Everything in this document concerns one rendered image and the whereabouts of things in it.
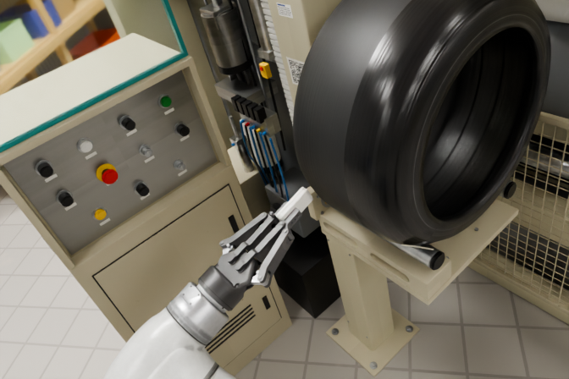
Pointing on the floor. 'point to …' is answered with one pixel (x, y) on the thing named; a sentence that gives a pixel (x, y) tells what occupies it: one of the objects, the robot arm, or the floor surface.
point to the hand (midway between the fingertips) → (295, 206)
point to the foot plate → (340, 332)
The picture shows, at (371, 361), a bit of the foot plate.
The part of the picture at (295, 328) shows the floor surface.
